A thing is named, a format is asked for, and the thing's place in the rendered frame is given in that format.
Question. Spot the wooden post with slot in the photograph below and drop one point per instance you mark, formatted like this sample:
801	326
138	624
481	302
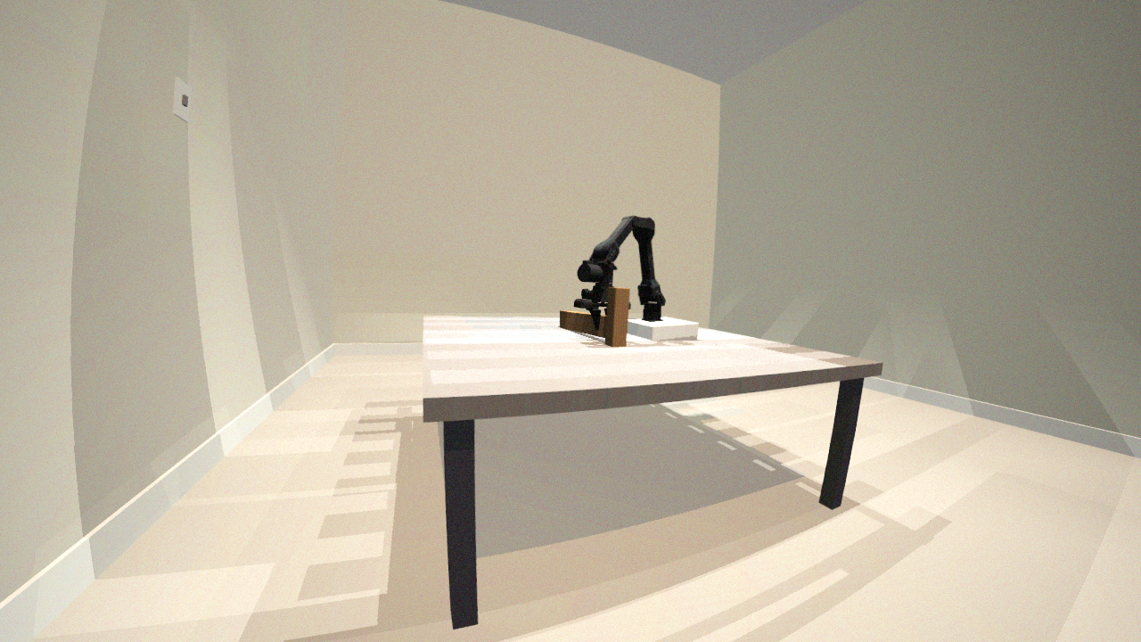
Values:
617	317

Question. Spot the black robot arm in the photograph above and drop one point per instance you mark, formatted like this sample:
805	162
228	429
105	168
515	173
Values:
599	267

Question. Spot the light wooden board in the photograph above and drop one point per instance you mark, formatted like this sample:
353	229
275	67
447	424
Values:
582	322

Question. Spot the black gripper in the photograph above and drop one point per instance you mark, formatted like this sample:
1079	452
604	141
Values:
601	295

